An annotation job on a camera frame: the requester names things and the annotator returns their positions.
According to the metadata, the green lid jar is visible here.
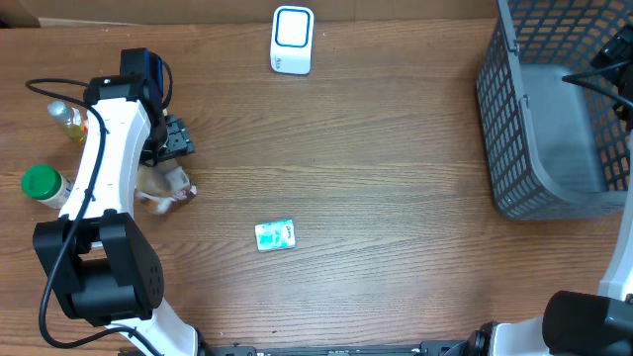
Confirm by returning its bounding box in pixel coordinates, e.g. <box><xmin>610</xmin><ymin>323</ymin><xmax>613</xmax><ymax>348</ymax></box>
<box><xmin>21</xmin><ymin>164</ymin><xmax>73</xmax><ymax>209</ymax></box>

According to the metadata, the teal tissue pack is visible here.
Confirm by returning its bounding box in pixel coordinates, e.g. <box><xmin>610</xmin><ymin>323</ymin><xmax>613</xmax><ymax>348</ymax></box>
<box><xmin>255</xmin><ymin>220</ymin><xmax>296</xmax><ymax>252</ymax></box>

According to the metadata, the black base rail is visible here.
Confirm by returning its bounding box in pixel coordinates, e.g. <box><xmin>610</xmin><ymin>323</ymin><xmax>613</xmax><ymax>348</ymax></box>
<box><xmin>201</xmin><ymin>340</ymin><xmax>467</xmax><ymax>356</ymax></box>

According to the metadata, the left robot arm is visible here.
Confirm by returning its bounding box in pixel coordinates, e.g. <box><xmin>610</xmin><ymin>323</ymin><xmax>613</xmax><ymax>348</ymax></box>
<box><xmin>33</xmin><ymin>47</ymin><xmax>211</xmax><ymax>355</ymax></box>

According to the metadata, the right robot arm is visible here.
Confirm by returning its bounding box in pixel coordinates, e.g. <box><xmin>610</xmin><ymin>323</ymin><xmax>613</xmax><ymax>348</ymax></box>
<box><xmin>452</xmin><ymin>22</ymin><xmax>632</xmax><ymax>355</ymax></box>

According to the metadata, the white barcode snack packet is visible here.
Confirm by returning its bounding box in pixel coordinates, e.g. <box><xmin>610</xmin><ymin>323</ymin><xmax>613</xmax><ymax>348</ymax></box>
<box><xmin>136</xmin><ymin>167</ymin><xmax>198</xmax><ymax>215</ymax></box>

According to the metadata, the brown snack packet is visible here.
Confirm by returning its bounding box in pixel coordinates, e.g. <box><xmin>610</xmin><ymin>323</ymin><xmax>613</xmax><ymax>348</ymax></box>
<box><xmin>135</xmin><ymin>159</ymin><xmax>184</xmax><ymax>204</ymax></box>

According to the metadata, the yellow liquid bottle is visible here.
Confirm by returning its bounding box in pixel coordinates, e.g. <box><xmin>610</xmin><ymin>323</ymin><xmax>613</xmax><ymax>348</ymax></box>
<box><xmin>47</xmin><ymin>101</ymin><xmax>88</xmax><ymax>144</ymax></box>

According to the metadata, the white barcode scanner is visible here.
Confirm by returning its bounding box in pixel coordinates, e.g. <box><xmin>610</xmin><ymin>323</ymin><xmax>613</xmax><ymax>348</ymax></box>
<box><xmin>270</xmin><ymin>5</ymin><xmax>315</xmax><ymax>75</ymax></box>

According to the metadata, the grey plastic basket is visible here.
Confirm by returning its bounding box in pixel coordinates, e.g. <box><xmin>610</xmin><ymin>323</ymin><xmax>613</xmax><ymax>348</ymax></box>
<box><xmin>476</xmin><ymin>0</ymin><xmax>632</xmax><ymax>221</ymax></box>

